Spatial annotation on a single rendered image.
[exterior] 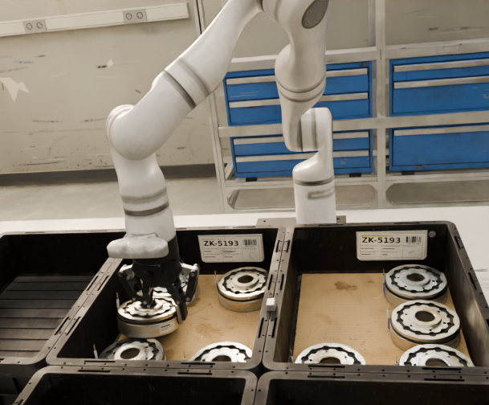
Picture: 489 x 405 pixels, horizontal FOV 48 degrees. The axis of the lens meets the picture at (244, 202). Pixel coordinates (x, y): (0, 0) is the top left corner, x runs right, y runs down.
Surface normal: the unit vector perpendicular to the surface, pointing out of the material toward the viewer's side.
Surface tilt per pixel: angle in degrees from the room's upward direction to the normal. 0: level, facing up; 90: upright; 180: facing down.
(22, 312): 0
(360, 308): 0
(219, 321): 0
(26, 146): 90
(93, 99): 90
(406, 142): 90
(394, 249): 90
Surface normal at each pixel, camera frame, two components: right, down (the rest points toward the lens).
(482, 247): -0.11, -0.91
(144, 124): 0.50, 0.04
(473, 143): -0.15, 0.42
